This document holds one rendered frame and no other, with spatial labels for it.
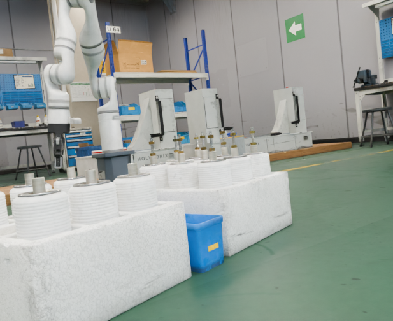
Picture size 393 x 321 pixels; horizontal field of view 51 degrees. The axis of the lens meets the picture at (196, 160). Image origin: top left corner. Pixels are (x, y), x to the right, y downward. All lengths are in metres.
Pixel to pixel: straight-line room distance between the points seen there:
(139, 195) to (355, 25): 6.15
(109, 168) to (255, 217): 0.78
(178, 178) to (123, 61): 5.52
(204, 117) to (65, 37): 2.65
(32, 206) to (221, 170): 0.56
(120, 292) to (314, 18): 6.75
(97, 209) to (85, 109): 7.03
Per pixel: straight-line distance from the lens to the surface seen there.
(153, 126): 3.82
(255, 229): 1.24
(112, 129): 1.82
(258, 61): 8.12
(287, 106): 5.01
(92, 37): 1.70
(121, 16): 11.20
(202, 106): 4.07
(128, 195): 0.92
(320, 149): 5.04
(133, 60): 6.77
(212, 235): 1.04
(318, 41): 7.24
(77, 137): 6.90
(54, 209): 0.78
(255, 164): 1.35
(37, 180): 0.80
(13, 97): 7.35
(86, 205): 0.84
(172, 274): 0.95
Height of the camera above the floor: 0.32
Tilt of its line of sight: 3 degrees down
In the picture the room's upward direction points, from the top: 6 degrees counter-clockwise
